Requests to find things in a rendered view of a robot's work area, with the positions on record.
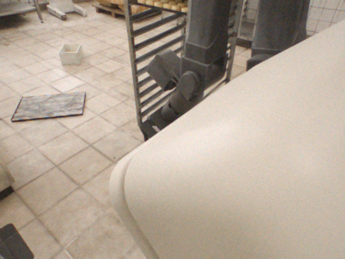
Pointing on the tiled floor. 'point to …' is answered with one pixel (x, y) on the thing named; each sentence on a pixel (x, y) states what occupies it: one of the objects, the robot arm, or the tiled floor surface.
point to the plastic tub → (71, 54)
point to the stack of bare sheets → (49, 106)
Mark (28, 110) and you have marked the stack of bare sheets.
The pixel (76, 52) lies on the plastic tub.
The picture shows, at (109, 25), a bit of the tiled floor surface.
